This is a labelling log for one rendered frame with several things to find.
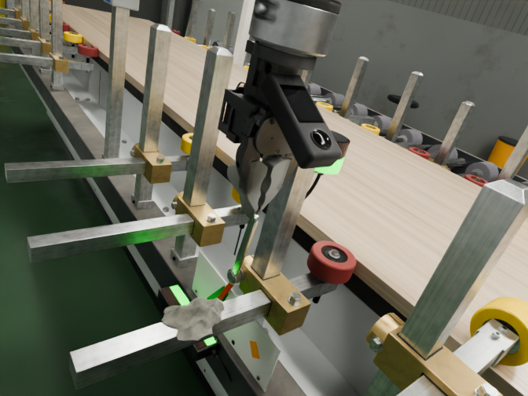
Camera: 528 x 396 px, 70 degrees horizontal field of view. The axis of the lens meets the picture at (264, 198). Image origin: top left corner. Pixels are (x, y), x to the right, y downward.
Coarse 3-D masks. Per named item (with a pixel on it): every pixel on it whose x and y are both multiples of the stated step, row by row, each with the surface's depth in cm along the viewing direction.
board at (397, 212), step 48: (144, 48) 192; (192, 48) 230; (192, 96) 134; (384, 144) 140; (336, 192) 90; (384, 192) 97; (432, 192) 106; (336, 240) 70; (384, 240) 75; (432, 240) 80; (384, 288) 62; (480, 288) 68
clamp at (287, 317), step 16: (240, 288) 64; (256, 288) 60; (272, 288) 59; (288, 288) 60; (272, 304) 57; (288, 304) 56; (304, 304) 57; (272, 320) 58; (288, 320) 56; (304, 320) 59
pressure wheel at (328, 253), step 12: (324, 240) 68; (312, 252) 64; (324, 252) 65; (336, 252) 64; (348, 252) 66; (312, 264) 64; (324, 264) 62; (336, 264) 62; (348, 264) 63; (324, 276) 62; (336, 276) 62; (348, 276) 63; (312, 300) 70
